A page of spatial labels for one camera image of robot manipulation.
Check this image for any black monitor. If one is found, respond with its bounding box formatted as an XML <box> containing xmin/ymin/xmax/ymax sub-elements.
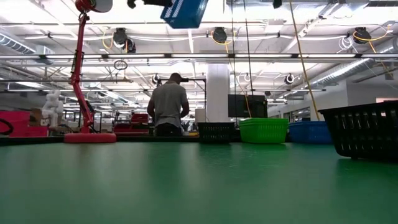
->
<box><xmin>228</xmin><ymin>94</ymin><xmax>268</xmax><ymax>119</ymax></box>

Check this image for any black hanging cable with coil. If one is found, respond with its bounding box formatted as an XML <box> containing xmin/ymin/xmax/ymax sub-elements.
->
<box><xmin>243</xmin><ymin>0</ymin><xmax>254</xmax><ymax>96</ymax></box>

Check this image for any red desk lamp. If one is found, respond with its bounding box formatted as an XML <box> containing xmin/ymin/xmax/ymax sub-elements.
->
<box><xmin>63</xmin><ymin>0</ymin><xmax>118</xmax><ymax>144</ymax></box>

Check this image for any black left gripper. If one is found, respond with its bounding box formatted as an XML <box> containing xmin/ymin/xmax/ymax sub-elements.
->
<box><xmin>127</xmin><ymin>0</ymin><xmax>174</xmax><ymax>9</ymax></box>

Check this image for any white robot figure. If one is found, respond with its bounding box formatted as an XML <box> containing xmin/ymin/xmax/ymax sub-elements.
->
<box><xmin>41</xmin><ymin>90</ymin><xmax>65</xmax><ymax>128</ymax></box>

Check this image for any red storage bin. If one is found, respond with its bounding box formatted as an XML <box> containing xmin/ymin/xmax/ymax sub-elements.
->
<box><xmin>0</xmin><ymin>111</ymin><xmax>50</xmax><ymax>138</ymax></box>

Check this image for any yellow hanging cable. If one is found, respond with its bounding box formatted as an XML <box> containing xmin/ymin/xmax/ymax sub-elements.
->
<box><xmin>288</xmin><ymin>0</ymin><xmax>321</xmax><ymax>122</ymax></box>

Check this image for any black cable loop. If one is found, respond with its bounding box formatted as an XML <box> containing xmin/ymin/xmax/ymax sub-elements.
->
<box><xmin>0</xmin><ymin>118</ymin><xmax>14</xmax><ymax>136</ymax></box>

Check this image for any cardboard box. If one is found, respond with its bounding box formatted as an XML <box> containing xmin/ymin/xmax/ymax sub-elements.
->
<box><xmin>29</xmin><ymin>108</ymin><xmax>44</xmax><ymax>127</ymax></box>

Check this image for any red toolbox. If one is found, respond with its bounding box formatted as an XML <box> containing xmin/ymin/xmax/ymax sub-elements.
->
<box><xmin>113</xmin><ymin>113</ymin><xmax>150</xmax><ymax>135</ymax></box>

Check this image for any ceiling cable reel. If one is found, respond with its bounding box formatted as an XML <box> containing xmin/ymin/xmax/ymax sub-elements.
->
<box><xmin>212</xmin><ymin>27</ymin><xmax>228</xmax><ymax>44</ymax></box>
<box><xmin>112</xmin><ymin>27</ymin><xmax>129</xmax><ymax>49</ymax></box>
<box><xmin>353</xmin><ymin>27</ymin><xmax>373</xmax><ymax>44</ymax></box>

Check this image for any white building column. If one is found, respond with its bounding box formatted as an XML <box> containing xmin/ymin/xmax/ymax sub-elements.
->
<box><xmin>206</xmin><ymin>63</ymin><xmax>231</xmax><ymax>124</ymax></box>

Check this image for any green table mat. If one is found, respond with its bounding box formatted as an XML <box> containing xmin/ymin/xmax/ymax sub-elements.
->
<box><xmin>0</xmin><ymin>141</ymin><xmax>398</xmax><ymax>224</ymax></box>

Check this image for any person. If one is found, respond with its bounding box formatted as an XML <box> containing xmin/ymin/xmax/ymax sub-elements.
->
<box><xmin>146</xmin><ymin>72</ymin><xmax>190</xmax><ymax>138</ymax></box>

